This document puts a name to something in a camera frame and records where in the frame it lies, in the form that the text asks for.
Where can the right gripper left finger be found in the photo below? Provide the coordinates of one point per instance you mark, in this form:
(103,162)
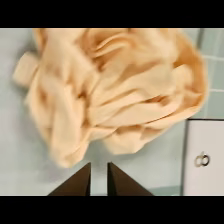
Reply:
(78,185)

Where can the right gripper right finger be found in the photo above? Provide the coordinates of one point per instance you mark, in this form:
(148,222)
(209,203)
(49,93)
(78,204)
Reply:
(121,185)

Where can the peach shirt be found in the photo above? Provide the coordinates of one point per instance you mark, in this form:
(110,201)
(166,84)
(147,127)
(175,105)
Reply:
(113,96)

